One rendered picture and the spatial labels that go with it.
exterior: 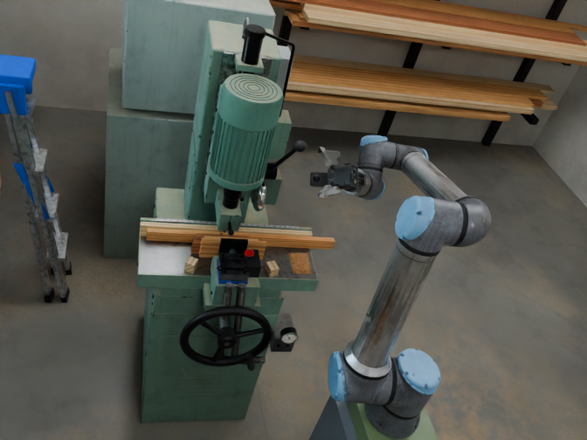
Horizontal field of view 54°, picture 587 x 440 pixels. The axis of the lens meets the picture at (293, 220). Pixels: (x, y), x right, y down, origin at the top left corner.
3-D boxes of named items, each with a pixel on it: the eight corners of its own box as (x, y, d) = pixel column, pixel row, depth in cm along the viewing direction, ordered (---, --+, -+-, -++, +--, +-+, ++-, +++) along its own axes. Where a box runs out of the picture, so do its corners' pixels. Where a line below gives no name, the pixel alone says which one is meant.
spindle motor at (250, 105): (210, 190, 172) (225, 99, 152) (206, 156, 185) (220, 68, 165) (266, 195, 177) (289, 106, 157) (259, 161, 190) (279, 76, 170)
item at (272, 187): (251, 203, 209) (257, 177, 202) (249, 191, 215) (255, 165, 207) (276, 205, 212) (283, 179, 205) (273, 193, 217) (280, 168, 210)
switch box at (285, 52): (265, 100, 196) (276, 57, 186) (262, 85, 203) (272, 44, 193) (283, 102, 197) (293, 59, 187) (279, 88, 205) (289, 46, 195)
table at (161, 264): (134, 310, 176) (135, 297, 173) (137, 242, 199) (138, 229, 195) (321, 312, 193) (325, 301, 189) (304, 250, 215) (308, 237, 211)
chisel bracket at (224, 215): (217, 233, 189) (220, 214, 184) (213, 206, 200) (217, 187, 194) (238, 235, 191) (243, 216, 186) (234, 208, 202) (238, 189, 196)
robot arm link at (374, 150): (387, 140, 205) (383, 175, 204) (356, 135, 202) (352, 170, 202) (397, 137, 195) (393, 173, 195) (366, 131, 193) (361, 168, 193)
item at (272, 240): (146, 240, 192) (147, 231, 189) (146, 236, 193) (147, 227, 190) (332, 249, 210) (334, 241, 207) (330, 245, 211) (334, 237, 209)
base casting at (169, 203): (151, 313, 193) (153, 295, 187) (153, 203, 235) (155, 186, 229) (279, 315, 205) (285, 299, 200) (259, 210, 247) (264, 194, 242)
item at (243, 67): (233, 85, 171) (243, 31, 160) (231, 72, 177) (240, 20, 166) (259, 89, 173) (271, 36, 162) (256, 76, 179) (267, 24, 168)
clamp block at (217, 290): (210, 305, 181) (214, 285, 175) (207, 273, 191) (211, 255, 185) (256, 305, 185) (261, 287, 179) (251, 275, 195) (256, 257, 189)
